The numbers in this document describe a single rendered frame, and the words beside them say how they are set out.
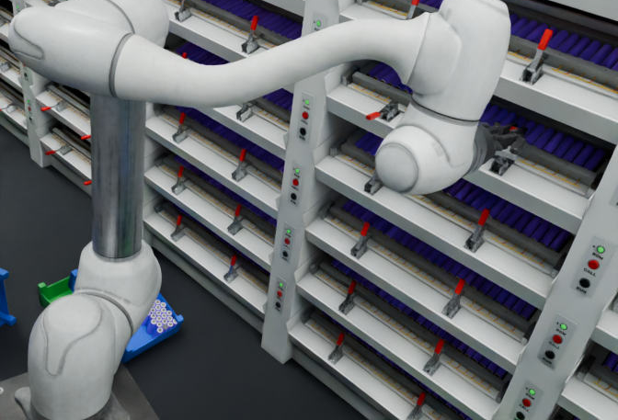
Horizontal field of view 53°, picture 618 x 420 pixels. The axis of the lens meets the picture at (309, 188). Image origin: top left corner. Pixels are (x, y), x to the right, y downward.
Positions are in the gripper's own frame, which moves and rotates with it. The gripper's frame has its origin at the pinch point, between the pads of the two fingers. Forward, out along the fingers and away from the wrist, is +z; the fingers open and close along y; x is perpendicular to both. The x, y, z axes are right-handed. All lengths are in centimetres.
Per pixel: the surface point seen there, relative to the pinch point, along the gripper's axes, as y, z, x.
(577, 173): 12.7, 4.6, -2.9
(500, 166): 0.9, -1.4, -6.1
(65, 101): -166, 11, -59
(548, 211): 11.9, -0.1, -10.4
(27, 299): -115, -27, -103
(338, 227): -35, 10, -42
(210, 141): -88, 12, -42
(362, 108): -32.7, -0.2, -7.9
